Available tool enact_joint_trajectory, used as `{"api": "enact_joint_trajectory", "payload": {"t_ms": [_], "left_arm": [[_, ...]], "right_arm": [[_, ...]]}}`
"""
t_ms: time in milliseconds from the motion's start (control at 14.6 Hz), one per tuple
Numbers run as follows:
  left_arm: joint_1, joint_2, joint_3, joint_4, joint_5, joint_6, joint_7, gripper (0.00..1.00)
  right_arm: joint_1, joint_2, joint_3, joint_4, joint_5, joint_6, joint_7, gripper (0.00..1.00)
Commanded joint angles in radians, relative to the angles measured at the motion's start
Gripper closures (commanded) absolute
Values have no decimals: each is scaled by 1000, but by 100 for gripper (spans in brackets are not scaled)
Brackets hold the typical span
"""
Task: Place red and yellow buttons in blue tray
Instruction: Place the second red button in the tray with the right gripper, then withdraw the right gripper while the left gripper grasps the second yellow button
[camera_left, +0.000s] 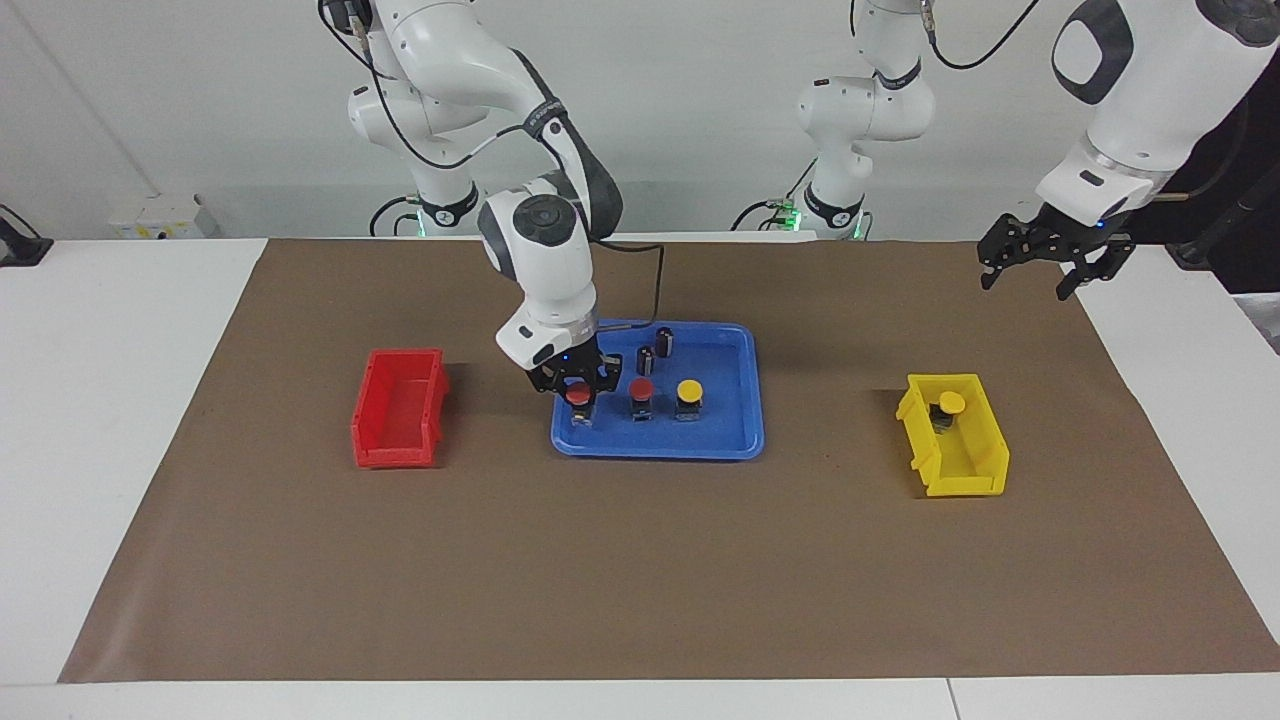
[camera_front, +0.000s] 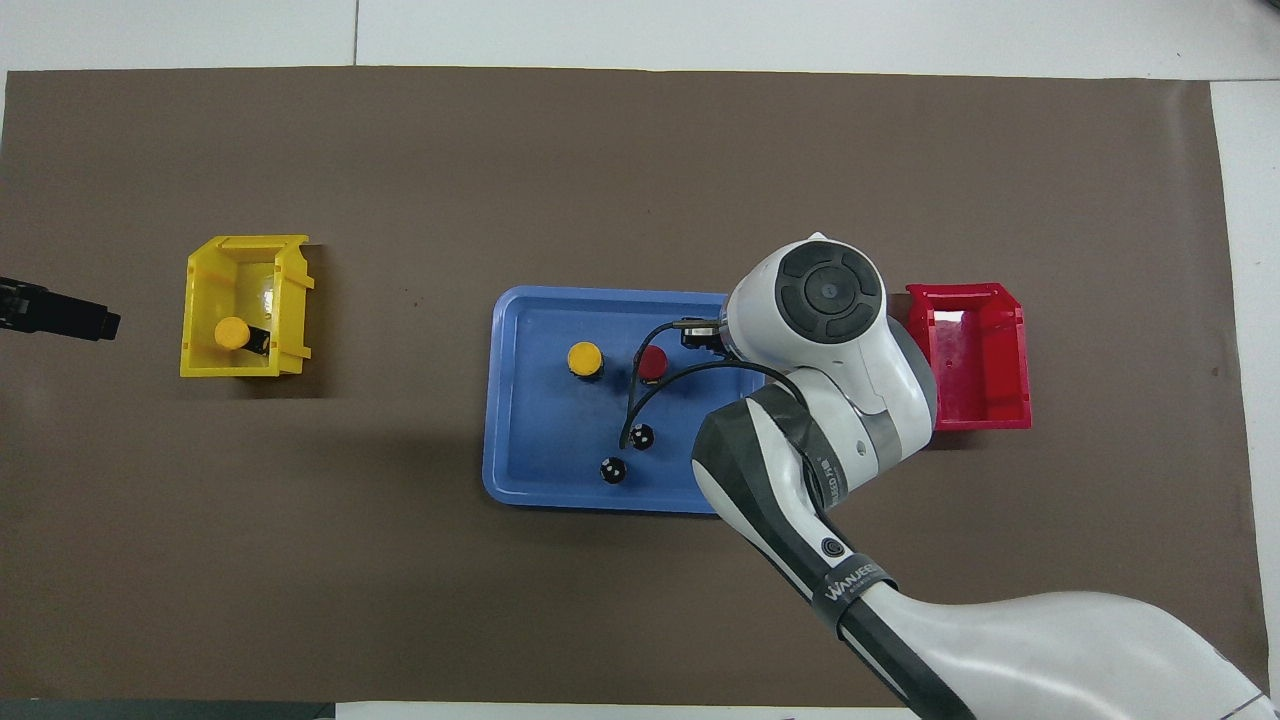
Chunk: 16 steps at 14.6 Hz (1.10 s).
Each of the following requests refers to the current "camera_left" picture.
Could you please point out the yellow plastic storage bin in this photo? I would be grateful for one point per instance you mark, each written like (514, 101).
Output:
(985, 440)

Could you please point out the black background equipment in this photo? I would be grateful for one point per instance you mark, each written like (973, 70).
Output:
(1250, 200)

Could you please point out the small black cylinder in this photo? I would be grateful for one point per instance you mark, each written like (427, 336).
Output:
(665, 343)
(646, 362)

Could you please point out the blue plastic tray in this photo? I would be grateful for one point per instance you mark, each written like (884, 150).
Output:
(720, 430)

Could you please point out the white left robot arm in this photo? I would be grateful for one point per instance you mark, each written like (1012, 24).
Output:
(1140, 90)

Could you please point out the black clamp base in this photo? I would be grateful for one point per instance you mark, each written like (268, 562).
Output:
(20, 245)

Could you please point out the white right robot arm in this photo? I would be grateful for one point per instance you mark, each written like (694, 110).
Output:
(545, 250)

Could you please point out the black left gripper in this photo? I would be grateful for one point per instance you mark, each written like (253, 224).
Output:
(1060, 238)

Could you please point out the yellow push button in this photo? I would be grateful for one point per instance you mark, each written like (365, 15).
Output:
(951, 402)
(690, 389)

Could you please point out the red plastic storage bin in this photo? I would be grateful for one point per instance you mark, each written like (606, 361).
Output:
(395, 405)

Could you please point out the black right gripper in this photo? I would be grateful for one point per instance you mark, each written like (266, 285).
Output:
(580, 365)

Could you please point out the brown paper table mat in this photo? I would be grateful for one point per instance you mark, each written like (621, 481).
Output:
(640, 560)

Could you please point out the white socket box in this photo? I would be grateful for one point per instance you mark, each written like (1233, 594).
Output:
(160, 218)

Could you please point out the red push button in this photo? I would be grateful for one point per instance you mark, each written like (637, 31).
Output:
(641, 388)
(579, 396)

